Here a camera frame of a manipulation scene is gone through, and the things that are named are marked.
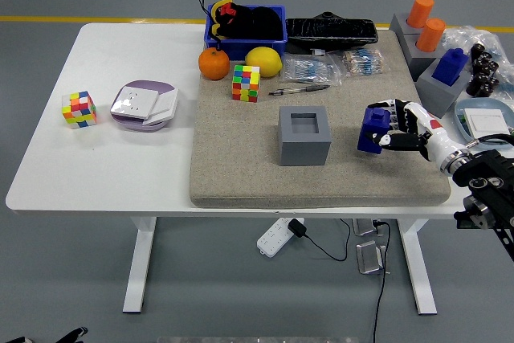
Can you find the purple plate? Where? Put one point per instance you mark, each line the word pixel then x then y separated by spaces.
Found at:
pixel 149 84

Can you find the light blue plate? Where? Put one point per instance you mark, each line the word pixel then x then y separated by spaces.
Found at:
pixel 459 116

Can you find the blue square seal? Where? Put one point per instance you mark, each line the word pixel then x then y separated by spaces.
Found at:
pixel 449 66
pixel 369 122

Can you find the clear bag of mixed resistors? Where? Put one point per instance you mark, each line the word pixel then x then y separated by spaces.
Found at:
pixel 363 62

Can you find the black plug adapter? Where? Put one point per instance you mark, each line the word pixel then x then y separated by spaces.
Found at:
pixel 298 227

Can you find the yellow lemon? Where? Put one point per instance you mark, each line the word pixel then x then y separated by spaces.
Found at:
pixel 263 62

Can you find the grey square seal holder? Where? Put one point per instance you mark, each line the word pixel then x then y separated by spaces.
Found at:
pixel 305 150
pixel 435 96

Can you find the white wall socket panel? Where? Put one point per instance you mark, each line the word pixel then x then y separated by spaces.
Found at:
pixel 134 102

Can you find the metal floor bracket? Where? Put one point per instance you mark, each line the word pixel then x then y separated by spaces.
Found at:
pixel 370 258
pixel 364 228

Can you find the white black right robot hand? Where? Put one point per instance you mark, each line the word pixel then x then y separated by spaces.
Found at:
pixel 433 138

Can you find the grey-brown fabric mat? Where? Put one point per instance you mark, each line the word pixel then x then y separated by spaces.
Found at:
pixel 249 158

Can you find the scrambled rubik's cube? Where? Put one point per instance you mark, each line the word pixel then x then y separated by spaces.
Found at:
pixel 79 110
pixel 246 84

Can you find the white wall switch panel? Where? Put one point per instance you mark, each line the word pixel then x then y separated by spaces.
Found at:
pixel 486 122
pixel 166 104

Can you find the orange cylinder seal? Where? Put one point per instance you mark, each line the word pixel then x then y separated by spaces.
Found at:
pixel 430 35
pixel 421 11

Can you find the grey round seal holder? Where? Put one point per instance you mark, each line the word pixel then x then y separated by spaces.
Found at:
pixel 417 60
pixel 398 23

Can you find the small black cylinder knob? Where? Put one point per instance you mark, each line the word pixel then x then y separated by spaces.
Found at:
pixel 492 68
pixel 480 66
pixel 490 88
pixel 487 58
pixel 478 50
pixel 475 86

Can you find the blue plastic bin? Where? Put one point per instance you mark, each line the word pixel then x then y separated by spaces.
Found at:
pixel 241 47

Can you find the white power strip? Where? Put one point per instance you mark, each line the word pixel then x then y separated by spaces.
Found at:
pixel 273 238

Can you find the black wrapped long device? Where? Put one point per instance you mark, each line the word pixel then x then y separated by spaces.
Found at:
pixel 329 33

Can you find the orange fruit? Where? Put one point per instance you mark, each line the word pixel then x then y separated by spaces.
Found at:
pixel 214 64

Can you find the yellow black red tool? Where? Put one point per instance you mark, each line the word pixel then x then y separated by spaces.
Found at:
pixel 219 7

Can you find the white table leg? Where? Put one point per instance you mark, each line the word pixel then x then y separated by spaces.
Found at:
pixel 419 274
pixel 138 270

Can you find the clear bag of blue resistors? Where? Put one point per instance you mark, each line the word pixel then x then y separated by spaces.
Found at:
pixel 305 68

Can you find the crumpled clear plastic bag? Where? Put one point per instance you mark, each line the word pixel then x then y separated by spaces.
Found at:
pixel 462 35

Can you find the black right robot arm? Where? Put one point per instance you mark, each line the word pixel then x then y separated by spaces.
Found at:
pixel 486 182

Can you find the black cloth pouch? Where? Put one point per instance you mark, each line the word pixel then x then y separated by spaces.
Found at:
pixel 257 23

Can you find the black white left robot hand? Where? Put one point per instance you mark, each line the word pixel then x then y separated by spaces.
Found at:
pixel 72 336

